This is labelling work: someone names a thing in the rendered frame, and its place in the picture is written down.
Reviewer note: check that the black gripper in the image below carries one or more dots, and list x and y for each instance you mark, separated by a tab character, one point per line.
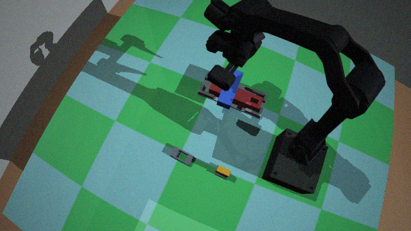
224	77

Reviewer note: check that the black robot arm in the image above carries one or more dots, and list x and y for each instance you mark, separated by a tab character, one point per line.
352	95

